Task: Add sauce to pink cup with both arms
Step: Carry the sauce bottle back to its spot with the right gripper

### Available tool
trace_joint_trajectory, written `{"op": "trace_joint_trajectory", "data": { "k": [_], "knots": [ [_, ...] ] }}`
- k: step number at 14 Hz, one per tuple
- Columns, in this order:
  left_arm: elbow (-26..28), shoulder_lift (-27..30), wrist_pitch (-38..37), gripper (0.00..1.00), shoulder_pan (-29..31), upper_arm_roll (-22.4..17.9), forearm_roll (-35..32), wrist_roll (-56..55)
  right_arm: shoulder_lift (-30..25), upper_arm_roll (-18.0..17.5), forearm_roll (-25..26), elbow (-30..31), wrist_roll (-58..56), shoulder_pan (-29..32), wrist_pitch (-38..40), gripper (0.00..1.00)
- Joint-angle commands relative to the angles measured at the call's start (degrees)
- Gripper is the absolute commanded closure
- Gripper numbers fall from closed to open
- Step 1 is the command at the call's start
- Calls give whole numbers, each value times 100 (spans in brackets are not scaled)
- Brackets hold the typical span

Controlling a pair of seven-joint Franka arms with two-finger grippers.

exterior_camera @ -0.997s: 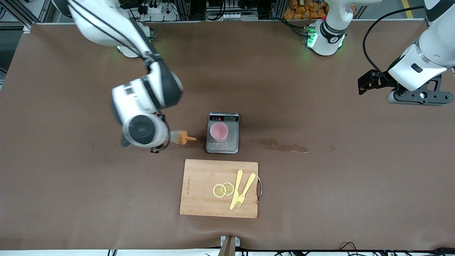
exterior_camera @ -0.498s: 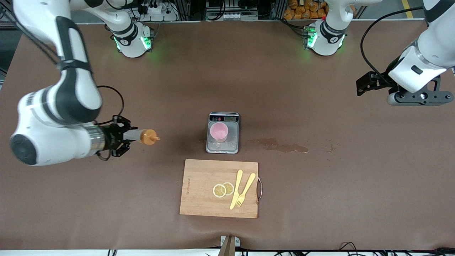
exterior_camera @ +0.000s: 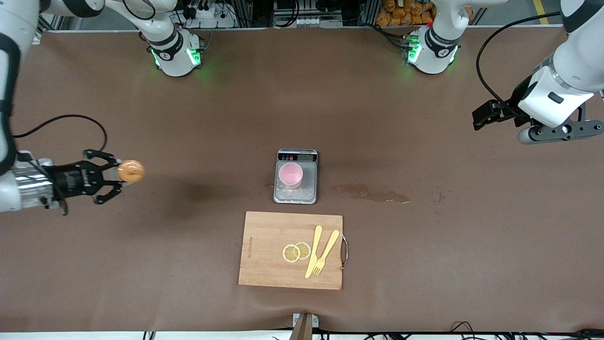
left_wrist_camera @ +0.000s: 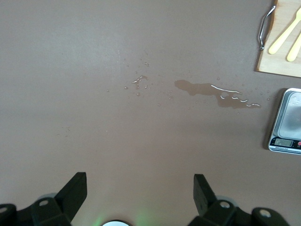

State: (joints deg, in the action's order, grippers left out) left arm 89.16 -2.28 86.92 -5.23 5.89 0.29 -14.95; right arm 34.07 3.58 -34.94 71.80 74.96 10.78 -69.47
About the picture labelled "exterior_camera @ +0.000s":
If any translucent sauce bottle orange cap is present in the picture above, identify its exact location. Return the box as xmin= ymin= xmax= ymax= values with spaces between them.
xmin=117 ymin=160 xmax=146 ymax=184

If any pink plastic cup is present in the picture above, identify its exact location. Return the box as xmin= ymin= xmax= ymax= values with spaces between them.
xmin=278 ymin=162 xmax=303 ymax=189

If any brown table mat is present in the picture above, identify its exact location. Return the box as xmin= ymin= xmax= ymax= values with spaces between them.
xmin=0 ymin=26 xmax=604 ymax=333

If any orange snack packs pile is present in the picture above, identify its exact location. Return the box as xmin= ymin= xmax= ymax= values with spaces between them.
xmin=376 ymin=0 xmax=437 ymax=27

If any white power strip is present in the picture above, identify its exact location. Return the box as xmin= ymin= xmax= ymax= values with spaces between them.
xmin=179 ymin=2 xmax=236 ymax=29

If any silver digital kitchen scale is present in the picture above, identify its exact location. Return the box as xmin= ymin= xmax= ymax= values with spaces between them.
xmin=273 ymin=149 xmax=319 ymax=205

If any yellow plastic fork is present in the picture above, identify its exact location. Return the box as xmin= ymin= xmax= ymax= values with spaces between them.
xmin=312 ymin=229 xmax=340 ymax=276

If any yellow plastic knife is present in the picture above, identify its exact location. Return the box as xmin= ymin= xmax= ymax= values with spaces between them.
xmin=305 ymin=225 xmax=323 ymax=279

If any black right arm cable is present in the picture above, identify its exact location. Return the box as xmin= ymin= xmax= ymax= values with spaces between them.
xmin=12 ymin=114 xmax=108 ymax=153

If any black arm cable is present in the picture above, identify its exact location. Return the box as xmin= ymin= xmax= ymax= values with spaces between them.
xmin=12 ymin=114 xmax=108 ymax=153
xmin=476 ymin=12 xmax=562 ymax=105

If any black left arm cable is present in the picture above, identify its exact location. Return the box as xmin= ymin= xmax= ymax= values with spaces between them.
xmin=476 ymin=12 xmax=562 ymax=105

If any wooden cutting board metal handle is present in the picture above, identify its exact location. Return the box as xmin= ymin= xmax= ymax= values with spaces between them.
xmin=238 ymin=211 xmax=349 ymax=290

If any black cable bundle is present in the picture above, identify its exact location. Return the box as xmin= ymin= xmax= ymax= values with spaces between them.
xmin=444 ymin=321 xmax=604 ymax=340

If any metal camera stand bracket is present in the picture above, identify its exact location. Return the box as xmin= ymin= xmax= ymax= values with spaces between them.
xmin=289 ymin=313 xmax=320 ymax=340

